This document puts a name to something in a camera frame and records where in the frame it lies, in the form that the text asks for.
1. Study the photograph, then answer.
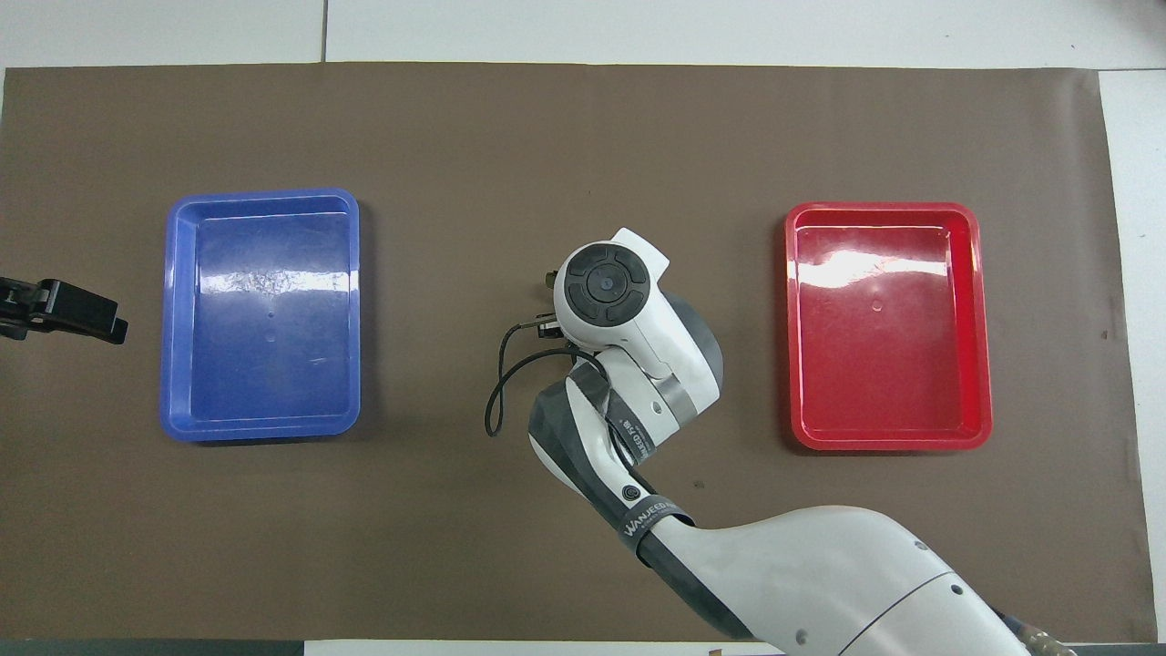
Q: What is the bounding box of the brown table mat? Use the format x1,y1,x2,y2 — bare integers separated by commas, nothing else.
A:
0,62,1158,643

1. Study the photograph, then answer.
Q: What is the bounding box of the blue plastic tray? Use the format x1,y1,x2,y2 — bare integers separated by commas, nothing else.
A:
160,188,363,444

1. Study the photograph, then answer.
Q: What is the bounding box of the red plastic tray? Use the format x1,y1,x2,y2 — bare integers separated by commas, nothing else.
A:
784,201,993,452

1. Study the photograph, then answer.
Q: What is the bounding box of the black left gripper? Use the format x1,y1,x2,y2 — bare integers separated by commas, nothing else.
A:
0,277,129,345

